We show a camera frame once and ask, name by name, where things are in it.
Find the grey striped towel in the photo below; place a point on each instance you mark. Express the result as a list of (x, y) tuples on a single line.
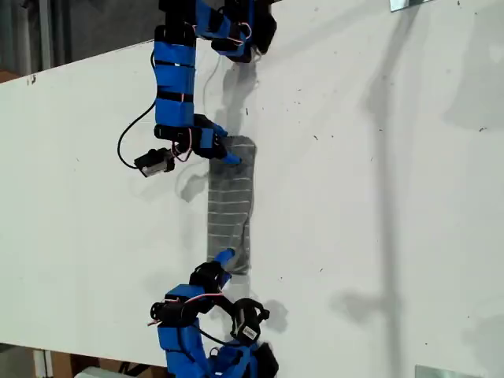
[(230, 204)]

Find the white plastic container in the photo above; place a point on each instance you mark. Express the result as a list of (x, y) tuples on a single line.
[(94, 373)]

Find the white table leg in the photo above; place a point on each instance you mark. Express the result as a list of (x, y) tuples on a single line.
[(42, 364)]

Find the grey metal pole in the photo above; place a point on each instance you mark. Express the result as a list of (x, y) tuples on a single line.
[(45, 35)]

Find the black camera stalk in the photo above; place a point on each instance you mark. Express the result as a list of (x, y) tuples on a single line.
[(225, 304), (175, 151)]

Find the black camera box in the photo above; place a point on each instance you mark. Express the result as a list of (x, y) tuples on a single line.
[(153, 164), (246, 327)]

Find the steel plate bracket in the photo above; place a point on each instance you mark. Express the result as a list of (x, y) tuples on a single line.
[(399, 4)]

